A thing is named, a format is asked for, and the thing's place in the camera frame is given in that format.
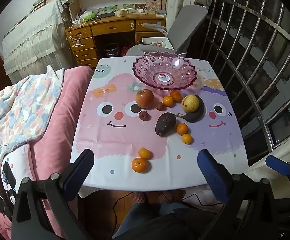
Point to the red apple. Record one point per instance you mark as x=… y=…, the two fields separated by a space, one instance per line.
x=144 y=98

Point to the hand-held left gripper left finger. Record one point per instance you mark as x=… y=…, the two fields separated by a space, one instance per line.
x=80 y=172

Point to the black waste bin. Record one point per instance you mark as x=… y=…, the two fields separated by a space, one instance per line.
x=111 y=50

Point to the blackened banana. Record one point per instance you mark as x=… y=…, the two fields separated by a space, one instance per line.
x=197 y=116

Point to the person's leg in jeans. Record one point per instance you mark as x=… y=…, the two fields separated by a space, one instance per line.
x=160 y=222

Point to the cartoon printed tablecloth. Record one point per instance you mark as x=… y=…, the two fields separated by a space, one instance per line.
x=125 y=135

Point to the black phone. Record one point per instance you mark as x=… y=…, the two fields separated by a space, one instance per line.
x=8 y=176

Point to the green packet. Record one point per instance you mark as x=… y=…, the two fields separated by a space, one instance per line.
x=88 y=16

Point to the wooden desk with drawers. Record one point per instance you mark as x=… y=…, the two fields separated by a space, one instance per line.
x=112 y=27

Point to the red lychee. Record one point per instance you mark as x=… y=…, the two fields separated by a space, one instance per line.
x=143 y=115
x=160 y=106

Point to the pink plastic bowl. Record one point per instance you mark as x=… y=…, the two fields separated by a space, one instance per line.
x=165 y=77

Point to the stack of books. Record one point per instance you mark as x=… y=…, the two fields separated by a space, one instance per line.
x=46 y=1

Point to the orange mandarin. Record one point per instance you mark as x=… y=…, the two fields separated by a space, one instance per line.
x=139 y=165
x=168 y=101
x=182 y=128
x=144 y=153
x=187 y=138
x=176 y=95

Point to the pink blanket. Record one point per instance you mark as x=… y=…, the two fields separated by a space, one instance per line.
x=60 y=130

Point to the dark avocado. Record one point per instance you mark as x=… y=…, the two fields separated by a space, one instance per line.
x=165 y=124

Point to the floral pastel blanket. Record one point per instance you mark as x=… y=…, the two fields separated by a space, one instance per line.
x=19 y=110

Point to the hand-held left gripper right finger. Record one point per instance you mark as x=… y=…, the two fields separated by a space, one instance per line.
x=210 y=175

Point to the yellow mug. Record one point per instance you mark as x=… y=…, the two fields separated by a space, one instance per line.
x=121 y=13

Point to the yellow pear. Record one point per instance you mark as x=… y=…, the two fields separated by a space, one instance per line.
x=190 y=103

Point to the metal window railing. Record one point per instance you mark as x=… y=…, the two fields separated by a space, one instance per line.
x=269 y=140

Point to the white storage box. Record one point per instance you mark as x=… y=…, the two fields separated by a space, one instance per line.
x=150 y=40

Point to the drawn paper box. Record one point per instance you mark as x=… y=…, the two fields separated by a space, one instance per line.
x=153 y=4

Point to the grey office chair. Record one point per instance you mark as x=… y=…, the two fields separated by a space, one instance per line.
x=185 y=22

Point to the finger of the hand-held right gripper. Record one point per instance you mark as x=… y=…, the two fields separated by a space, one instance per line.
x=279 y=165

